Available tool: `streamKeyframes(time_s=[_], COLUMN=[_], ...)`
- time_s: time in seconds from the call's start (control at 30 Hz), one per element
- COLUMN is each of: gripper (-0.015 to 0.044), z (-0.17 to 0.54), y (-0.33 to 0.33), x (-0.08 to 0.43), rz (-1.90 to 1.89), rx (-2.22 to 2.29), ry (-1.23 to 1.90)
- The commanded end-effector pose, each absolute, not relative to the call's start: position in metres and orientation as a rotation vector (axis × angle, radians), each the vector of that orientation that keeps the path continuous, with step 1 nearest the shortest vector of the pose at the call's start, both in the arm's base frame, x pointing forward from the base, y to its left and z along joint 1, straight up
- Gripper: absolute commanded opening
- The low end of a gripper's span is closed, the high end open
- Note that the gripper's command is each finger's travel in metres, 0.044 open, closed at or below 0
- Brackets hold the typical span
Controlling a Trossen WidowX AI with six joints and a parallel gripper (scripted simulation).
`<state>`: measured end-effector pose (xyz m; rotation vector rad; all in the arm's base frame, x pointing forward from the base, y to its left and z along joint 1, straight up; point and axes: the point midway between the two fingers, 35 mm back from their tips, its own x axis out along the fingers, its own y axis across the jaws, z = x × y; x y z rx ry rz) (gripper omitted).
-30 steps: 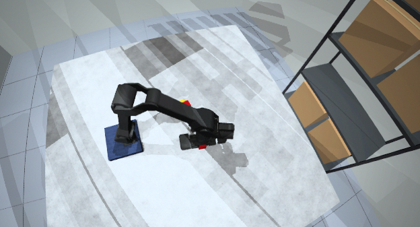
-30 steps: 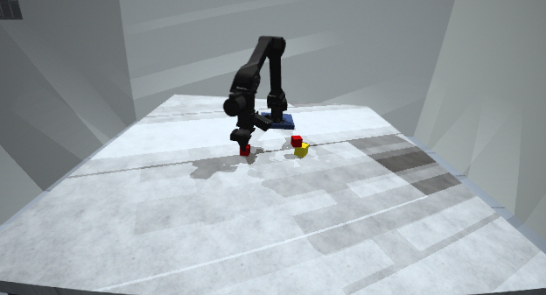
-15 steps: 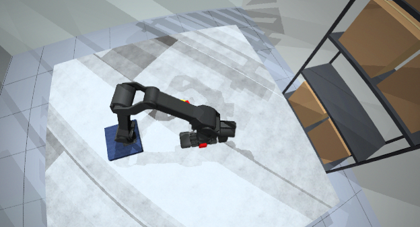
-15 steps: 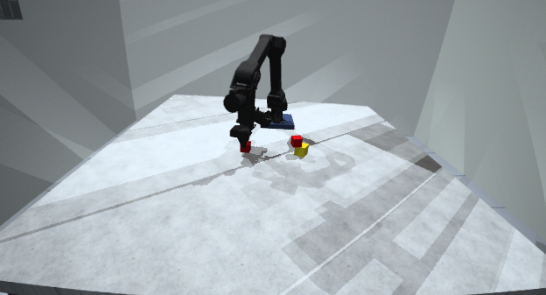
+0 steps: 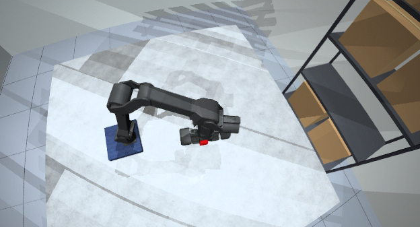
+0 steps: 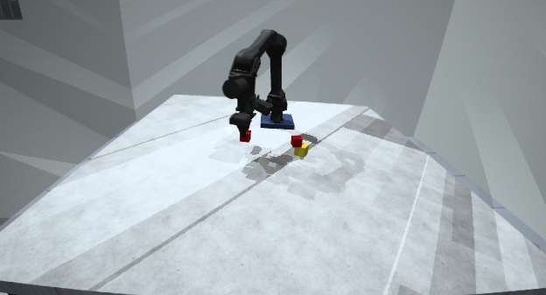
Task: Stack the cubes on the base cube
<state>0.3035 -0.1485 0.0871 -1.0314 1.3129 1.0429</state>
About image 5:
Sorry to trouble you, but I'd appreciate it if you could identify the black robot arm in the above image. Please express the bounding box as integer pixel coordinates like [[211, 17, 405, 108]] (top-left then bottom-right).
[[106, 80, 241, 146]]

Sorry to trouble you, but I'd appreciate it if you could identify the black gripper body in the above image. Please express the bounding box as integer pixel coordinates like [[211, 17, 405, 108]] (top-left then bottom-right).
[[179, 126, 231, 146]]

